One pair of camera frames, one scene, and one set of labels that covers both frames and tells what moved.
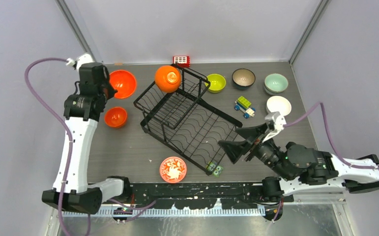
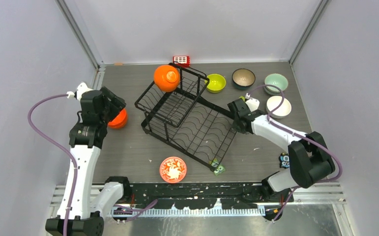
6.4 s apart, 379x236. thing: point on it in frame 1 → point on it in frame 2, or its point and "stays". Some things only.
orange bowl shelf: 123,81 → 120,120
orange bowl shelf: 115,116 stays
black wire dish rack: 186,121 stays
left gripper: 111,90 → 117,103
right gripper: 233,149 → 235,127
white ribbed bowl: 278,103 stays
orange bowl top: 167,79 stays
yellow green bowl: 218,82 stays
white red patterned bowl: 173,169 stays
